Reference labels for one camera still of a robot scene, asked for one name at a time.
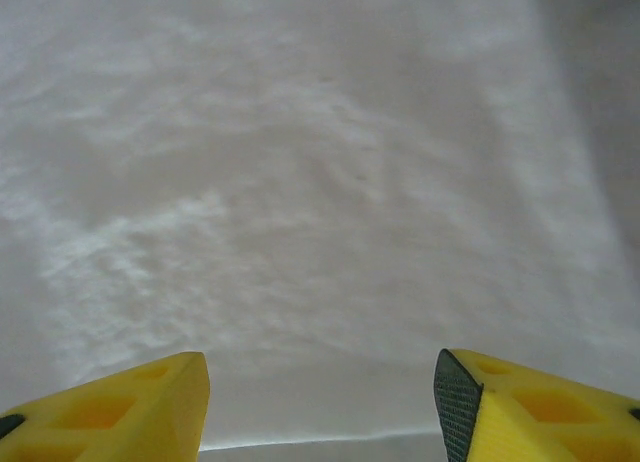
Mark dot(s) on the white printed t-shirt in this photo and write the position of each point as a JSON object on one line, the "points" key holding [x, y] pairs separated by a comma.
{"points": [[300, 182]]}

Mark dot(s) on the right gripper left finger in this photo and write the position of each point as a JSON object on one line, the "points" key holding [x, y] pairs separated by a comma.
{"points": [[125, 412]]}

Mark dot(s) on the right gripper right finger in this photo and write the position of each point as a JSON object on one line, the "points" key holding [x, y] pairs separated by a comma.
{"points": [[550, 422]]}

